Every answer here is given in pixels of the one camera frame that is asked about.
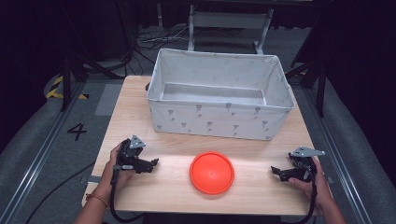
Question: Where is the black floor cable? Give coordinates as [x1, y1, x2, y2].
[24, 161, 96, 224]

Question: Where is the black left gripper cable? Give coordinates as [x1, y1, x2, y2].
[108, 164, 145, 224]

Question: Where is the person's right hand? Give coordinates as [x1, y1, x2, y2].
[288, 157, 334, 210]

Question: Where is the black tripod stand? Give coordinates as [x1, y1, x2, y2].
[59, 0, 133, 112]
[284, 46, 331, 119]

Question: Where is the yellow black hazard tape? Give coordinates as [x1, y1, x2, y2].
[46, 75, 90, 101]

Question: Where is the person's left hand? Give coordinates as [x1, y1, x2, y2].
[98, 142, 135, 198]

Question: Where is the orange bracelet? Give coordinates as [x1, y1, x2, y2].
[85, 192, 109, 209]

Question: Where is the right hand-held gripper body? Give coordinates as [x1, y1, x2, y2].
[278, 146, 327, 183]

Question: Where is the white fabric storage box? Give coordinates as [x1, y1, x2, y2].
[146, 48, 296, 141]

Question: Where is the wooden table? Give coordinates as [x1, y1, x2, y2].
[81, 75, 332, 217]

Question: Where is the bundle of floor cables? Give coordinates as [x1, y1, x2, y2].
[134, 24, 244, 50]

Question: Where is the orange round plate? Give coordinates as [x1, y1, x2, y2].
[189, 150, 235, 196]

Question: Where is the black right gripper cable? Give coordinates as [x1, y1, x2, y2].
[289, 161, 318, 224]

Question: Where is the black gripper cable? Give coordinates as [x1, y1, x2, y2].
[108, 164, 145, 224]
[289, 161, 318, 224]

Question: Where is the grey metal stand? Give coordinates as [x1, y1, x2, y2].
[187, 4, 275, 56]

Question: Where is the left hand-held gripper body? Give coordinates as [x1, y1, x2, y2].
[116, 133, 155, 175]

